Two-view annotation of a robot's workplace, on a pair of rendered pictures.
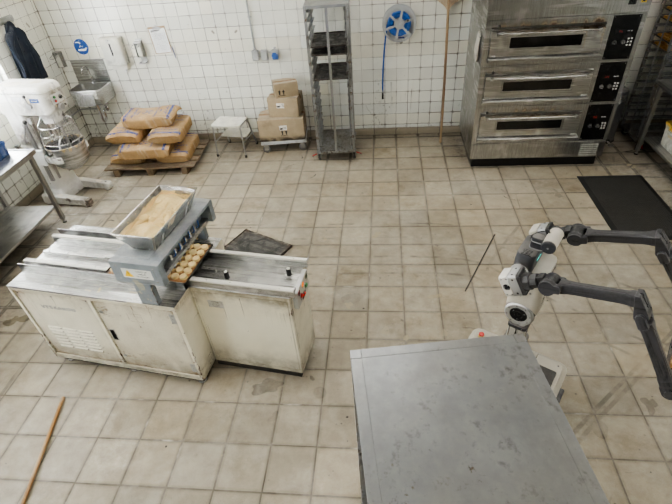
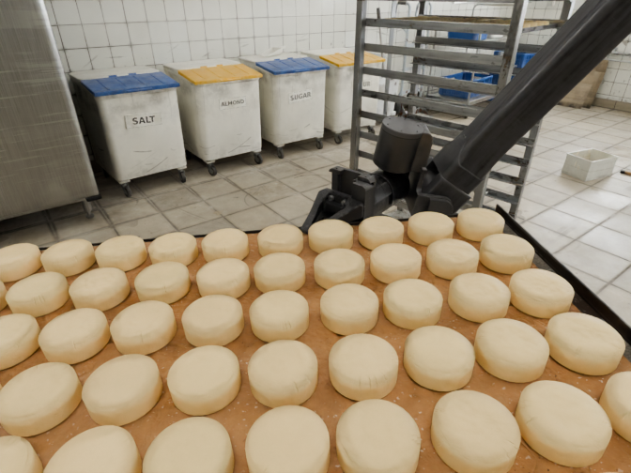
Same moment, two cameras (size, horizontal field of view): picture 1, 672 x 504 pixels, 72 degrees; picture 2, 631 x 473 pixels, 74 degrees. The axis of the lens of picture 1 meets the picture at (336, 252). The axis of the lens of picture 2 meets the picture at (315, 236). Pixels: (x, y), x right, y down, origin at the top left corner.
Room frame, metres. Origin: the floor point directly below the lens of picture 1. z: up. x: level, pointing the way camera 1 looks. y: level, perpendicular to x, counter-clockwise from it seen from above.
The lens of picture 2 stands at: (1.39, -1.93, 1.25)
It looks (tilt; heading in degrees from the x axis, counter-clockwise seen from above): 30 degrees down; 135
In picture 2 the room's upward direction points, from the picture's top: straight up
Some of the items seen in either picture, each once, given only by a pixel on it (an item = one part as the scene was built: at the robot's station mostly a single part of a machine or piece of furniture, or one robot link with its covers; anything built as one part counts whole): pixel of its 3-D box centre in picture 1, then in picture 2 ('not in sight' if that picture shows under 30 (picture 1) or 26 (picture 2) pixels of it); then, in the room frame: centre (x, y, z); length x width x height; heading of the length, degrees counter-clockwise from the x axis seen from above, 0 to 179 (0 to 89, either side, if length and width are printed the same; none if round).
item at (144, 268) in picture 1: (171, 248); not in sight; (2.44, 1.08, 1.01); 0.72 x 0.33 x 0.34; 164
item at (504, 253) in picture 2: not in sight; (505, 253); (1.27, -1.54, 1.02); 0.05 x 0.05 x 0.02
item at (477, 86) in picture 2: not in sight; (425, 78); (0.50, -0.46, 0.96); 0.64 x 0.03 x 0.03; 1
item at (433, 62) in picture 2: not in sight; (473, 67); (0.49, -0.06, 0.96); 0.64 x 0.03 x 0.03; 1
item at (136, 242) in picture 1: (159, 218); not in sight; (2.44, 1.08, 1.25); 0.56 x 0.29 x 0.14; 164
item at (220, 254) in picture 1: (172, 249); not in sight; (2.61, 1.15, 0.87); 2.01 x 0.03 x 0.07; 74
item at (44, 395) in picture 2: not in sight; (39, 397); (1.11, -1.93, 1.00); 0.05 x 0.05 x 0.02
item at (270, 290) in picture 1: (151, 276); not in sight; (2.33, 1.23, 0.87); 2.01 x 0.03 x 0.07; 74
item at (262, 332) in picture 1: (257, 315); not in sight; (2.30, 0.60, 0.45); 0.70 x 0.34 x 0.90; 74
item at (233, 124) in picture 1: (234, 134); not in sight; (5.95, 1.24, 0.23); 0.45 x 0.45 x 0.46; 74
